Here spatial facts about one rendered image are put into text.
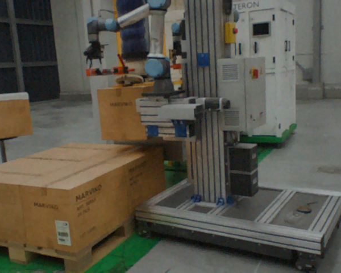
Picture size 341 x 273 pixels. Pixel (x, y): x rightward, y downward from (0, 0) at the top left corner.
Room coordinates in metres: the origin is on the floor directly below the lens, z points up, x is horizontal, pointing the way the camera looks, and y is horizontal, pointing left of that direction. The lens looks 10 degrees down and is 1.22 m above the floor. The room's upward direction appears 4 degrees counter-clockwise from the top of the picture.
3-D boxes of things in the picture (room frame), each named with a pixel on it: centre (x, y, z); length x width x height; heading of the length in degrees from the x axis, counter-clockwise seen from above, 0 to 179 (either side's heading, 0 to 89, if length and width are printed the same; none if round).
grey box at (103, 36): (4.51, 0.65, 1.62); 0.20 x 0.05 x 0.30; 153
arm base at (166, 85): (2.75, 0.01, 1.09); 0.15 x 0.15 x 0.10
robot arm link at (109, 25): (2.73, 0.35, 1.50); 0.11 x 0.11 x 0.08; 73
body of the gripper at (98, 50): (2.75, 0.45, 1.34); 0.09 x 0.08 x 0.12; 156
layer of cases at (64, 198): (2.97, 0.76, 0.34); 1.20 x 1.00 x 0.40; 153
